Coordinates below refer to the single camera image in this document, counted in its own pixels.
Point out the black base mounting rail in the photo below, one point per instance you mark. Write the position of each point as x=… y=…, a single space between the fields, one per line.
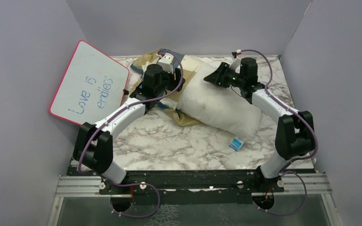
x=175 y=187

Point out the white pillow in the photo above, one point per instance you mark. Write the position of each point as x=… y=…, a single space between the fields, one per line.
x=215 y=106

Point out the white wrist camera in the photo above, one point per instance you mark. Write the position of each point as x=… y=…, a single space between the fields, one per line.
x=236 y=56
x=167 y=62

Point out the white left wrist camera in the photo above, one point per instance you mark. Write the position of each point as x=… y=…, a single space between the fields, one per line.
x=167 y=62

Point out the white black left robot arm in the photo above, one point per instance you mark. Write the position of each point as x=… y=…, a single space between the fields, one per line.
x=94 y=143

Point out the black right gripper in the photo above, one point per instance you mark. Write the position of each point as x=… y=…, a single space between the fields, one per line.
x=218 y=76

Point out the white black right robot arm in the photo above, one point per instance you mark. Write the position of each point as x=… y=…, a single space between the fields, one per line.
x=294 y=134

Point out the pink framed whiteboard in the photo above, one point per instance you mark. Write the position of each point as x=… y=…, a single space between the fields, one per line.
x=91 y=88

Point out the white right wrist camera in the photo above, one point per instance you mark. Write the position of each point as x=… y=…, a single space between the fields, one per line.
x=236 y=56

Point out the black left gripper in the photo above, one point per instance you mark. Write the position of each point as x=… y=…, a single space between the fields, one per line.
x=175 y=79

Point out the blue white pillow tag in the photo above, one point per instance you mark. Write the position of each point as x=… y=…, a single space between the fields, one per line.
x=236 y=143

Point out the aluminium frame rail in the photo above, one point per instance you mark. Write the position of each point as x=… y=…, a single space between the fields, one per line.
x=306 y=200

